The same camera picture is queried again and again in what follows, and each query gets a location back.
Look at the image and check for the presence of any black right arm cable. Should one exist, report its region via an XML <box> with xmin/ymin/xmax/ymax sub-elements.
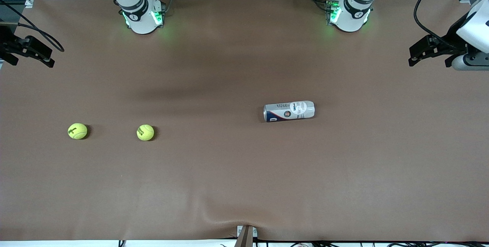
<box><xmin>0</xmin><ymin>0</ymin><xmax>65</xmax><ymax>53</ymax></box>

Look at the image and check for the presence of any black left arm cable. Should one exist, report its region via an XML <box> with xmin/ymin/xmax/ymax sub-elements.
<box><xmin>414</xmin><ymin>0</ymin><xmax>474</xmax><ymax>49</ymax></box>

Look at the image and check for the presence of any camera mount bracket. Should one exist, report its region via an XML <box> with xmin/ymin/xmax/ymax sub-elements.
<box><xmin>234</xmin><ymin>225</ymin><xmax>259</xmax><ymax>247</ymax></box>

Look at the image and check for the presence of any tennis ball Wilson print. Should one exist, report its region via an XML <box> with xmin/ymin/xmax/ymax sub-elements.
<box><xmin>68</xmin><ymin>123</ymin><xmax>88</xmax><ymax>140</ymax></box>

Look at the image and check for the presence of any Wilson tennis ball can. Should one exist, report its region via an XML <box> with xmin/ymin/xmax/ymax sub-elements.
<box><xmin>263</xmin><ymin>101</ymin><xmax>316</xmax><ymax>123</ymax></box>

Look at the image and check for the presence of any tennis ball Roland Garros print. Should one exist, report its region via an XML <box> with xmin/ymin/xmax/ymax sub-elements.
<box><xmin>136</xmin><ymin>124</ymin><xmax>155</xmax><ymax>141</ymax></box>

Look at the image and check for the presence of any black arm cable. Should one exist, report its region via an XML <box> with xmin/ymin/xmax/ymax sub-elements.
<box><xmin>414</xmin><ymin>0</ymin><xmax>474</xmax><ymax>49</ymax></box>
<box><xmin>0</xmin><ymin>0</ymin><xmax>65</xmax><ymax>53</ymax></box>

